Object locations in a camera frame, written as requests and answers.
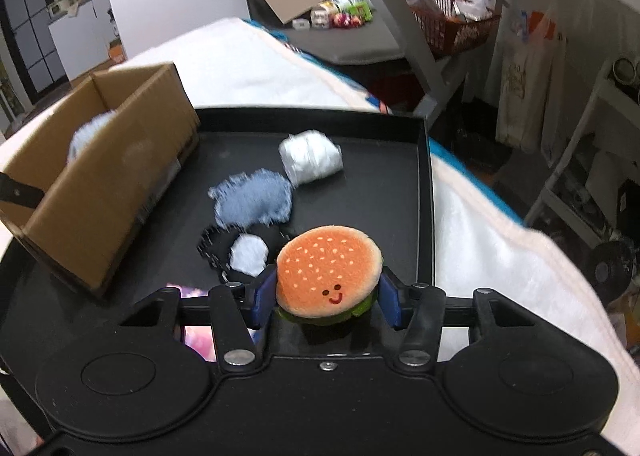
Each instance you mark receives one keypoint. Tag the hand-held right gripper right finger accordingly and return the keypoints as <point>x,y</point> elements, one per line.
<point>391,301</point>

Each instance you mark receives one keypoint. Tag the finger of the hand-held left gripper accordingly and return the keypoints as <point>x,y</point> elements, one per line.
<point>17,192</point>

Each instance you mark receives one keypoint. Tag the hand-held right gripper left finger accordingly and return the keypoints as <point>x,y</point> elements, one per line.
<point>263,297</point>

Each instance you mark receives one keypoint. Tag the burger plush toy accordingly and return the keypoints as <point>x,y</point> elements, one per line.
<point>327,271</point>

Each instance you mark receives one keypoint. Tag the black white-stitched cloth patch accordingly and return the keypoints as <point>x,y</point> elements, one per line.
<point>215,246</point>

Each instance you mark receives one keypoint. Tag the brown cardboard box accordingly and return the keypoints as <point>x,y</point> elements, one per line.
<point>100,196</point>

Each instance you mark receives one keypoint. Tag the blue denim cloth patch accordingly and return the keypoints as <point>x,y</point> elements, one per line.
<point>252,198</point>

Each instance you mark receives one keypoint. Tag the black plastic tray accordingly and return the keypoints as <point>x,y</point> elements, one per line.
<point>380,176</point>

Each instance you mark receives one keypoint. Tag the pink purple soft packet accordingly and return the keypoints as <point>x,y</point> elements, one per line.
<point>196,341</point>

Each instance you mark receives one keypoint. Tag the white wrapped soft bundle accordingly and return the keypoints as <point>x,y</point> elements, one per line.
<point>311,158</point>

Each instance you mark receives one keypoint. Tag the fluffy blue plush toy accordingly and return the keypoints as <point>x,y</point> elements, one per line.
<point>90,136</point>

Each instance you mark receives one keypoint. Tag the white kitchen cabinet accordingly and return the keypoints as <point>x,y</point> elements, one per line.
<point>80,41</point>

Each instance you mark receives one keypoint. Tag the dark panelled door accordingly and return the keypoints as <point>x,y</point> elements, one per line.
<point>30,11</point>

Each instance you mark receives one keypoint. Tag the small black fan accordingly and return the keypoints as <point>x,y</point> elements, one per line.
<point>607,268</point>

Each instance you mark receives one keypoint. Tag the white tote bag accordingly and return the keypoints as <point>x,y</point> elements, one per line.
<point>525,86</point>

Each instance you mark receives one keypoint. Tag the white shelf rack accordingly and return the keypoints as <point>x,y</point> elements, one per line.
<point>590,136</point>

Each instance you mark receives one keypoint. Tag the grey low bench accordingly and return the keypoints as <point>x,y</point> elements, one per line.
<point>350,43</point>

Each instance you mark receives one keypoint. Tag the white flat gadget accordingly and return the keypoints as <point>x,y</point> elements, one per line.
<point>301,24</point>

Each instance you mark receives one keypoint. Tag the pink small toy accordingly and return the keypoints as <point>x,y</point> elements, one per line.
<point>347,21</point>

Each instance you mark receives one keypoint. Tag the white small toy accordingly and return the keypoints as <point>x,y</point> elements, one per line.
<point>320,18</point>

